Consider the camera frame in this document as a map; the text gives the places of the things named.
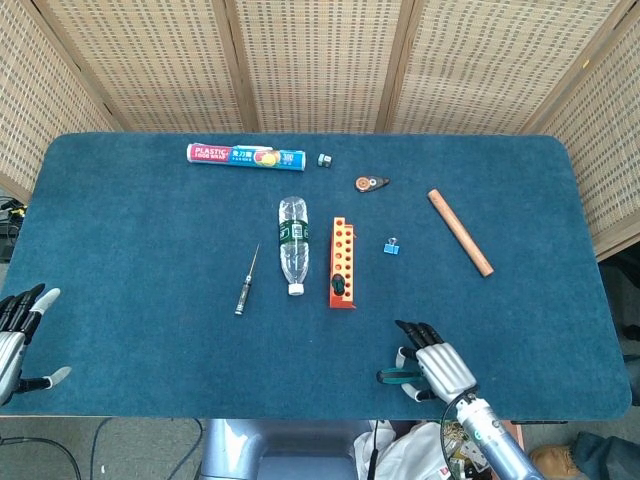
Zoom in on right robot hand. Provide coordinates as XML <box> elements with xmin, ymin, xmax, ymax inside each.
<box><xmin>375</xmin><ymin>319</ymin><xmax>479</xmax><ymax>404</ymax></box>

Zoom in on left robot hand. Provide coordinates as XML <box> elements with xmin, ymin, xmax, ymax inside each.
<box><xmin>0</xmin><ymin>283</ymin><xmax>73</xmax><ymax>406</ymax></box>

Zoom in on large green-handled screwdriver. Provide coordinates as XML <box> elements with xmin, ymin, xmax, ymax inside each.
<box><xmin>375</xmin><ymin>367</ymin><xmax>425</xmax><ymax>389</ymax></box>

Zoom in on orange screwdriver holder block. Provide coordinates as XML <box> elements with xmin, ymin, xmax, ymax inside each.
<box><xmin>328</xmin><ymin>216</ymin><xmax>358</xmax><ymax>310</ymax></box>

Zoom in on white cloth bag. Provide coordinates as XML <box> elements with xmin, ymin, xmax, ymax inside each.
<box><xmin>353</xmin><ymin>419</ymin><xmax>451</xmax><ymax>480</ymax></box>

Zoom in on pile of circuit boards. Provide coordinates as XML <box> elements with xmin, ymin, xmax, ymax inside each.
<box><xmin>442</xmin><ymin>419</ymin><xmax>489</xmax><ymax>476</ymax></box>

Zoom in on salmon pink box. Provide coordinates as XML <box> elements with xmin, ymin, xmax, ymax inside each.
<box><xmin>502</xmin><ymin>419</ymin><xmax>527</xmax><ymax>451</ymax></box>

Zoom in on wooden rod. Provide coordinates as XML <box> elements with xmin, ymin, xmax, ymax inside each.
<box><xmin>426</xmin><ymin>188</ymin><xmax>495</xmax><ymax>278</ymax></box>

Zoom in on brown shoe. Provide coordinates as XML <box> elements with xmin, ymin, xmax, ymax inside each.
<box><xmin>528</xmin><ymin>443</ymin><xmax>585</xmax><ymax>480</ymax></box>

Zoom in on blue carpet table cover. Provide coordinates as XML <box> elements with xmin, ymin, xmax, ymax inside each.
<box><xmin>0</xmin><ymin>132</ymin><xmax>634</xmax><ymax>421</ymax></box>

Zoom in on blue-grey robot torso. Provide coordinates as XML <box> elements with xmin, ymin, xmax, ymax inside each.
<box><xmin>199</xmin><ymin>418</ymin><xmax>374</xmax><ymax>480</ymax></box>

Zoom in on dark blue trouser leg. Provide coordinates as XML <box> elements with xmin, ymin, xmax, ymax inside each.
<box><xmin>571</xmin><ymin>430</ymin><xmax>640</xmax><ymax>480</ymax></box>

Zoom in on clear plastic water bottle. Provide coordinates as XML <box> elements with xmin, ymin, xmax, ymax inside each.
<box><xmin>277</xmin><ymin>197</ymin><xmax>311</xmax><ymax>297</ymax></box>

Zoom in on orange black correction tape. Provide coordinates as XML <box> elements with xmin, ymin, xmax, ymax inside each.
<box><xmin>355</xmin><ymin>175</ymin><xmax>392</xmax><ymax>194</ymax></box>

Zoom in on black precision screwdriver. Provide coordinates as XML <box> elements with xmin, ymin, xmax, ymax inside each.
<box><xmin>233</xmin><ymin>243</ymin><xmax>261</xmax><ymax>316</ymax></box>

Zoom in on plastic food wrap box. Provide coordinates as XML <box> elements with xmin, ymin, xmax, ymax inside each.
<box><xmin>186</xmin><ymin>142</ymin><xmax>307</xmax><ymax>174</ymax></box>

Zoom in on woven folding screen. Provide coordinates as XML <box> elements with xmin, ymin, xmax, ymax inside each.
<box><xmin>0</xmin><ymin>0</ymin><xmax>640</xmax><ymax>262</ymax></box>

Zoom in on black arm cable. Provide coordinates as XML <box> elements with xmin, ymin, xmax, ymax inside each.
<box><xmin>438</xmin><ymin>397</ymin><xmax>474</xmax><ymax>480</ymax></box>

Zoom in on thin black floor cable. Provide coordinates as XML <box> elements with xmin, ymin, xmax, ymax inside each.
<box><xmin>0</xmin><ymin>435</ymin><xmax>84</xmax><ymax>480</ymax></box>

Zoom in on black hanging cable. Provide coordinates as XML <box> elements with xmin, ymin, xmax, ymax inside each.
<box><xmin>368</xmin><ymin>419</ymin><xmax>382</xmax><ymax>480</ymax></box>

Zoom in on black devices with cables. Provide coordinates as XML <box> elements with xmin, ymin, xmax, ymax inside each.
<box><xmin>0</xmin><ymin>189</ymin><xmax>27</xmax><ymax>262</ymax></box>

